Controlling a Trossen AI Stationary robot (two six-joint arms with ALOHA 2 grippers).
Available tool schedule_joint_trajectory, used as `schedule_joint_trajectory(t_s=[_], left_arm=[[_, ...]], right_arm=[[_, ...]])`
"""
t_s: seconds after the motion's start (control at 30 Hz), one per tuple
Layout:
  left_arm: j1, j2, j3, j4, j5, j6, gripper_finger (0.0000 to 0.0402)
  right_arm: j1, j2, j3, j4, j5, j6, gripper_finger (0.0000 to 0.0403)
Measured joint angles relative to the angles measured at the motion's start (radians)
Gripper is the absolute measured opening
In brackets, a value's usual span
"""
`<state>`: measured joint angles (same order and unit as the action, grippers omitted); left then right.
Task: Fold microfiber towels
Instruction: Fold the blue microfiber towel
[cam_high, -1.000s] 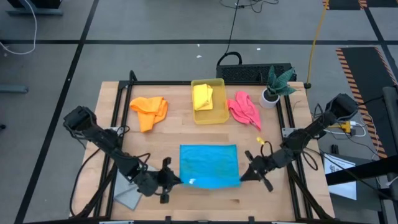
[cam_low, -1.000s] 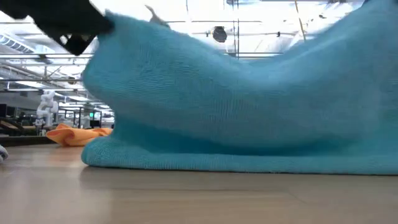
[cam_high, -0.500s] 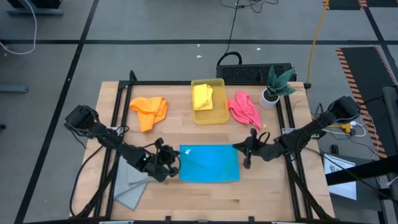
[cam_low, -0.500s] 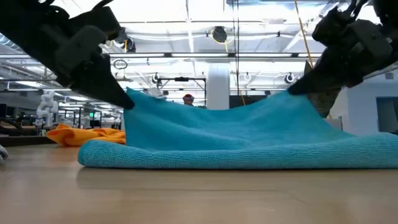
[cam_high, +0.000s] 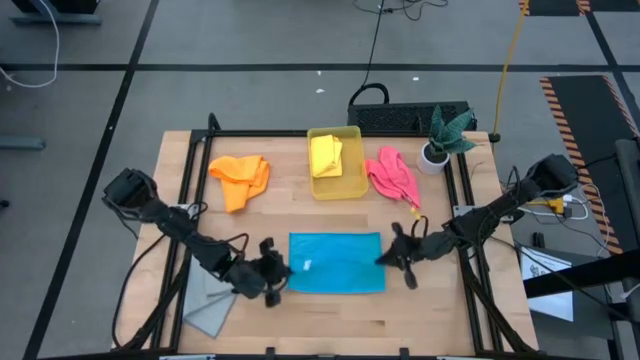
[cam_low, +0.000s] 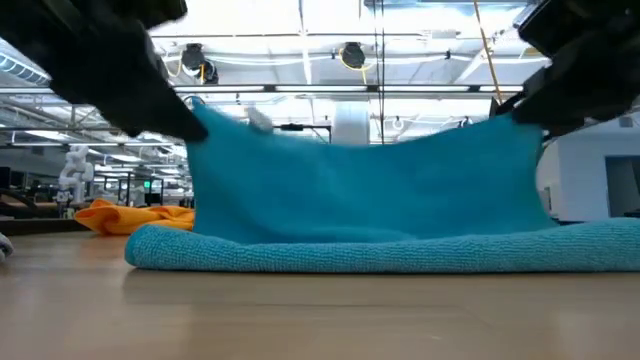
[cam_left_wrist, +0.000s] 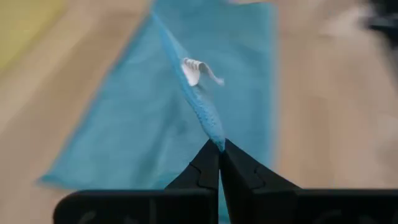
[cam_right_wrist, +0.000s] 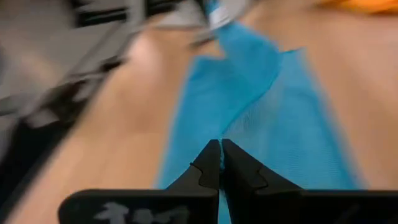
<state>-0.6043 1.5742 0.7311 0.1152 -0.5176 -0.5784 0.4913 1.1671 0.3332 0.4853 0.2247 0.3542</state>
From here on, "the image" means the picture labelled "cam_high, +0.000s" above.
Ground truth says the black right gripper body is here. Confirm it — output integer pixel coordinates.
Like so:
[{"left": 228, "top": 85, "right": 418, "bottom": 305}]
[{"left": 392, "top": 222, "right": 459, "bottom": 292}]

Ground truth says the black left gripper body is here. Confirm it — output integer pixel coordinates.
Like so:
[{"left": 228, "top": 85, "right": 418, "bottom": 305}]
[{"left": 230, "top": 237, "right": 283, "bottom": 309}]

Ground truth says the blue microfiber towel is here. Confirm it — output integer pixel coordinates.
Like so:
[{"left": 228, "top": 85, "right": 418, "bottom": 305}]
[{"left": 287, "top": 231, "right": 387, "bottom": 295}]

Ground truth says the yellow translucent plastic bin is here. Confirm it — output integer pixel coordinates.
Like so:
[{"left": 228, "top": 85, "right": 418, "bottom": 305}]
[{"left": 306, "top": 125, "right": 370, "bottom": 201}]

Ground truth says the yellow microfiber towel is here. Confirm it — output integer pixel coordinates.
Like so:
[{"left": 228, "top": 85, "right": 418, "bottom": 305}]
[{"left": 310, "top": 133, "right": 344, "bottom": 179}]

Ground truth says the grey microfiber towel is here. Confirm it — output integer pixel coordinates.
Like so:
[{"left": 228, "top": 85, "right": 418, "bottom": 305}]
[{"left": 182, "top": 254, "right": 239, "bottom": 339}]

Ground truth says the pink microfiber towel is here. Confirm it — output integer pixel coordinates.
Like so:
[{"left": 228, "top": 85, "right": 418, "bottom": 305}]
[{"left": 364, "top": 145, "right": 422, "bottom": 210}]

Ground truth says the orange microfiber towel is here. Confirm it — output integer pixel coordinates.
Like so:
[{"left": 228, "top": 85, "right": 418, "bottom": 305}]
[{"left": 208, "top": 154, "right": 272, "bottom": 214}]

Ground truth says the potted plant in white pot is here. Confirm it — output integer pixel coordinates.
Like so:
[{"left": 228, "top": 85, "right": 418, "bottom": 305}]
[{"left": 416, "top": 103, "right": 479, "bottom": 176}]

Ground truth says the black perforated equipment box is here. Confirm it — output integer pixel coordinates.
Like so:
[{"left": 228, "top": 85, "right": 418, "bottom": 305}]
[{"left": 347, "top": 101, "right": 477, "bottom": 133}]

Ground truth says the yellow power plug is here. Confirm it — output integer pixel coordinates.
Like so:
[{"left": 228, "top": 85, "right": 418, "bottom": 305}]
[{"left": 529, "top": 197, "right": 566, "bottom": 215}]

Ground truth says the white printed paper sheet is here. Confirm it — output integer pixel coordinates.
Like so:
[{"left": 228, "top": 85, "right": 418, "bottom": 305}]
[{"left": 519, "top": 245, "right": 575, "bottom": 323}]

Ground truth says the black metal beam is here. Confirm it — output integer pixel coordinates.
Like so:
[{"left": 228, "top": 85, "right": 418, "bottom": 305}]
[{"left": 523, "top": 248, "right": 640, "bottom": 300}]

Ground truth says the large black hazard-striped mat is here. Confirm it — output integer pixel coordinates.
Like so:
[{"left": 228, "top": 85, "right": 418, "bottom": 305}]
[{"left": 539, "top": 74, "right": 640, "bottom": 256}]

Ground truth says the grey desk foot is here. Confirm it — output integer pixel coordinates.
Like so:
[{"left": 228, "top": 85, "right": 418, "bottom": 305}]
[
  {"left": 0, "top": 135, "right": 47, "bottom": 151},
  {"left": 9, "top": 0, "right": 104, "bottom": 27}
]

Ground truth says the narrow black hazard-striped mat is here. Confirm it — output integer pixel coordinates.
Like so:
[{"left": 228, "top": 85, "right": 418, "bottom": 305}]
[{"left": 518, "top": 0, "right": 640, "bottom": 16}]

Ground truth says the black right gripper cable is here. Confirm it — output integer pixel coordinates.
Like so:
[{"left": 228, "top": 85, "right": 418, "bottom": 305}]
[{"left": 409, "top": 214, "right": 431, "bottom": 240}]

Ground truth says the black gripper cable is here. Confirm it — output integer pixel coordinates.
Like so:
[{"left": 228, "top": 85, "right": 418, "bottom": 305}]
[
  {"left": 409, "top": 214, "right": 431, "bottom": 240},
  {"left": 222, "top": 231, "right": 291, "bottom": 296}
]

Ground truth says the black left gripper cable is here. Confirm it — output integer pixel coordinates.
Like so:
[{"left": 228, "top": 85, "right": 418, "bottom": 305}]
[{"left": 222, "top": 231, "right": 291, "bottom": 296}]

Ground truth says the long black arm cable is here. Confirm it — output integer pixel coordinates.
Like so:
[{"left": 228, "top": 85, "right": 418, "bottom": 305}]
[{"left": 102, "top": 199, "right": 169, "bottom": 350}]

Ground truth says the white charger cable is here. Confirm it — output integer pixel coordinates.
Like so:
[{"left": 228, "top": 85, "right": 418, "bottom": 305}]
[{"left": 519, "top": 183, "right": 604, "bottom": 222}]

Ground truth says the black aluminium table frame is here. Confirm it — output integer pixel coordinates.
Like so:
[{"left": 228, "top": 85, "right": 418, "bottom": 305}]
[{"left": 117, "top": 112, "right": 539, "bottom": 360}]

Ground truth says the yellow floor cable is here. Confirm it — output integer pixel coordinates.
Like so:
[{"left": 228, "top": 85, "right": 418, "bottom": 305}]
[{"left": 491, "top": 0, "right": 530, "bottom": 144}]

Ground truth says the black floor cable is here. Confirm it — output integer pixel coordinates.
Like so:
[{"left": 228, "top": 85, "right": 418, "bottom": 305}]
[{"left": 348, "top": 0, "right": 391, "bottom": 107}]

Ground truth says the dark grey post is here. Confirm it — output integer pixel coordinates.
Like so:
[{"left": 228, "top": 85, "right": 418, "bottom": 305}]
[{"left": 613, "top": 138, "right": 640, "bottom": 324}]

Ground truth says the white floor cable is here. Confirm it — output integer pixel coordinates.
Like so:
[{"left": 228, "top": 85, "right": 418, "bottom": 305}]
[{"left": 0, "top": 0, "right": 60, "bottom": 90}]

